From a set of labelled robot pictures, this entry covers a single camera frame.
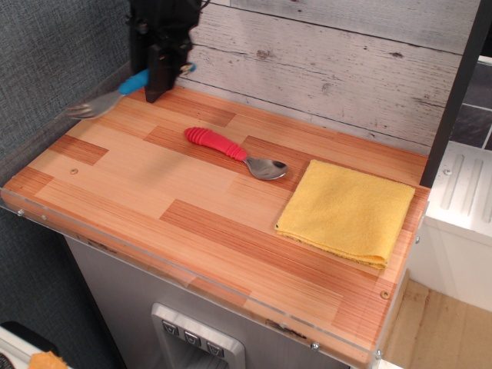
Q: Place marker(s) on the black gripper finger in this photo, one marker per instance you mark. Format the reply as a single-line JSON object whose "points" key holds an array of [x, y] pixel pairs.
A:
{"points": [[167, 60], [139, 42]]}

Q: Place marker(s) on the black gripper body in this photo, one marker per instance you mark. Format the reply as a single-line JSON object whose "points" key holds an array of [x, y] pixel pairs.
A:
{"points": [[165, 23]]}

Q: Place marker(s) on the blue handled fork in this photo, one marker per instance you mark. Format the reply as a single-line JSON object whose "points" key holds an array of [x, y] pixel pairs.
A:
{"points": [[103, 104]]}

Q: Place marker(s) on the yellow folded napkin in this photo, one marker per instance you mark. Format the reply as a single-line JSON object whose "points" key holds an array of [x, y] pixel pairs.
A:
{"points": [[348, 213]]}

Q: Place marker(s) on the clear acrylic edge guard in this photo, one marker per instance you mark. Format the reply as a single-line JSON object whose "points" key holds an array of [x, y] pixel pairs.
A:
{"points": [[332, 306]]}

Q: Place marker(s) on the grey toy fridge front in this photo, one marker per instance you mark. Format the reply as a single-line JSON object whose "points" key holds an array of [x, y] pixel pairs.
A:
{"points": [[125, 296]]}

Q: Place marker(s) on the silver dispenser panel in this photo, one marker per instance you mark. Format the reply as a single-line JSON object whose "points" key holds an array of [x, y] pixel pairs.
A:
{"points": [[192, 340]]}

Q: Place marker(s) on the black orange object corner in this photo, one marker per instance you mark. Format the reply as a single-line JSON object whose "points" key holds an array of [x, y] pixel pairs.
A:
{"points": [[21, 347]]}

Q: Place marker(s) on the white toy sink counter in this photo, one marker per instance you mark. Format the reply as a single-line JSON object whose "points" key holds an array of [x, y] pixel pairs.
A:
{"points": [[452, 251]]}

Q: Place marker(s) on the red handled spoon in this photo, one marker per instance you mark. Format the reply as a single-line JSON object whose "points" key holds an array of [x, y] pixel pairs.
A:
{"points": [[261, 168]]}

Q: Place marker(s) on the dark right shelf post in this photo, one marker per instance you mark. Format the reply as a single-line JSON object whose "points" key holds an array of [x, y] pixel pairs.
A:
{"points": [[475, 43]]}

